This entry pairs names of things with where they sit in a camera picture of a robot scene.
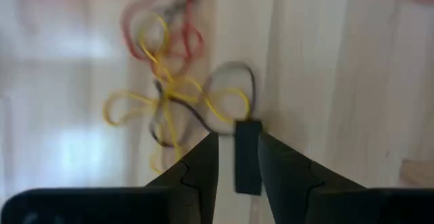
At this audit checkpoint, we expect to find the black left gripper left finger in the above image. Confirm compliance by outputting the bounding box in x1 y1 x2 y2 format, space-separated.
0 132 220 224

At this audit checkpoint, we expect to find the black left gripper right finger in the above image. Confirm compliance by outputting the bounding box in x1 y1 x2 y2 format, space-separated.
257 132 434 224

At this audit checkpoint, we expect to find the small black rubber piece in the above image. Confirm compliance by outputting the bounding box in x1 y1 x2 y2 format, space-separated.
235 119 263 195

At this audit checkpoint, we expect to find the black rubber band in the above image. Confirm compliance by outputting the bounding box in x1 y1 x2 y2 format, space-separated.
148 60 258 149

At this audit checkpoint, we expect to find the yellow rubber band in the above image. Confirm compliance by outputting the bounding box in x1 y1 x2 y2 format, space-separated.
137 12 170 65
102 77 252 174

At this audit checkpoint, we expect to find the red rubber band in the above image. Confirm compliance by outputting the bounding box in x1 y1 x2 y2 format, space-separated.
120 0 205 69

